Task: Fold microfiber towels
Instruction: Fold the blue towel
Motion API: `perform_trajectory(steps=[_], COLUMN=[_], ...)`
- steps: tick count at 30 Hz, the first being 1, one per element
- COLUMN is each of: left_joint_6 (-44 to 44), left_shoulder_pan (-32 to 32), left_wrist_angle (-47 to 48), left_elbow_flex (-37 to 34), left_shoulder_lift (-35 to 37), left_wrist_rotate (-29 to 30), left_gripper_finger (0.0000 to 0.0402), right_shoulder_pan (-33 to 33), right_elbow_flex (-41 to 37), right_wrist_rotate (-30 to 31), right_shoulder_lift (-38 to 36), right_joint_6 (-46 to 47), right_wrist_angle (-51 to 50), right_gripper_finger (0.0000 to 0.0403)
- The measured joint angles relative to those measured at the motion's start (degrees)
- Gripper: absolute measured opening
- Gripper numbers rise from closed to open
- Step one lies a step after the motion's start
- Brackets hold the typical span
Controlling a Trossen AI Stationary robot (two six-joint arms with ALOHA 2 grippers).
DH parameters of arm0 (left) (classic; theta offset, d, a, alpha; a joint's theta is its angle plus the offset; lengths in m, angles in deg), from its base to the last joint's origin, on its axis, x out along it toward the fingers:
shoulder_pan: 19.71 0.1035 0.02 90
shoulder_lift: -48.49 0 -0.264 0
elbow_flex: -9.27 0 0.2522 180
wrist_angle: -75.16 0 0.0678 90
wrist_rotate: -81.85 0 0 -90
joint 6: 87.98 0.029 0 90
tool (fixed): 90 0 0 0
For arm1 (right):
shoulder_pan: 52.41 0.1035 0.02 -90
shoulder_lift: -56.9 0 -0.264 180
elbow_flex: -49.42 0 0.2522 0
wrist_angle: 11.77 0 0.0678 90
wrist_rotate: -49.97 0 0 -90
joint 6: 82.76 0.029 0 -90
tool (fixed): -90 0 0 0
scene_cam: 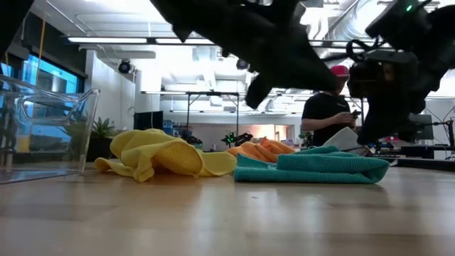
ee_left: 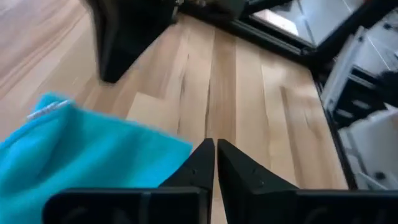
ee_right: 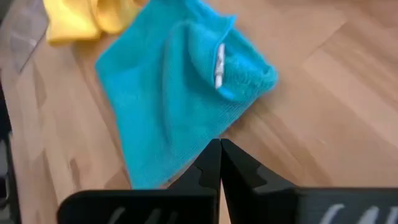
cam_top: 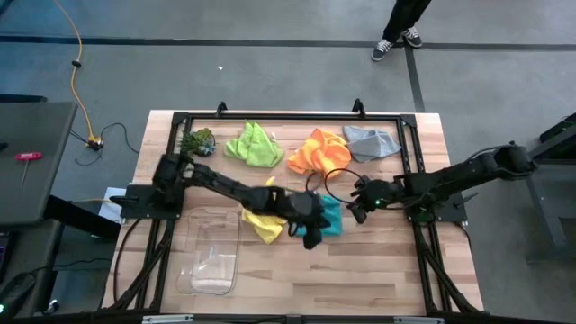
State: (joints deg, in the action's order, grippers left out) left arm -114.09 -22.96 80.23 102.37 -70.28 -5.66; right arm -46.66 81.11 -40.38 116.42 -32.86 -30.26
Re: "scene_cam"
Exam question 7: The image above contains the long ceiling light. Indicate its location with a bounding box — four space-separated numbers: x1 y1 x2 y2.
67 36 149 44

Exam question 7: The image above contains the yellow microfiber towel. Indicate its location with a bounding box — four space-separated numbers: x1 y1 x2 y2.
94 128 238 183

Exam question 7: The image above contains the dark computer monitor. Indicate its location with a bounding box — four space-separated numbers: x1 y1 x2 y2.
408 113 434 141

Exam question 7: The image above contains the clear plastic bin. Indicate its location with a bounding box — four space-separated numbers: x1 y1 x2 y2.
0 74 100 185

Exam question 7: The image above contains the teal microfiber towel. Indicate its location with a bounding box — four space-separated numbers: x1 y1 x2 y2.
233 145 391 185

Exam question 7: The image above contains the succulent in dark pot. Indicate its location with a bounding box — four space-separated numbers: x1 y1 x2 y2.
87 117 118 163

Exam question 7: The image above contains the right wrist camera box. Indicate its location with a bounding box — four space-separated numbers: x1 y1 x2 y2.
347 60 396 99

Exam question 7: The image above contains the yellow extension cable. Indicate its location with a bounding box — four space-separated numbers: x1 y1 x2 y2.
35 17 47 86

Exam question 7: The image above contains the grey microfiber towel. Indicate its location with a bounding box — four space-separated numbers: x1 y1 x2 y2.
322 127 373 157

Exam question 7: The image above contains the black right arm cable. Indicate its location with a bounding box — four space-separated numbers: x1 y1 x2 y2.
346 38 387 61

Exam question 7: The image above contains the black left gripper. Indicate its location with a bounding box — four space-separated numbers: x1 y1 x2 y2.
220 21 338 110

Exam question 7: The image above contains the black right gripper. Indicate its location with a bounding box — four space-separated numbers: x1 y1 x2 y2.
357 51 427 146

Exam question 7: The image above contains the orange microfiber towel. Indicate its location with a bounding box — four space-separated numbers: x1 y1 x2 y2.
225 137 296 164

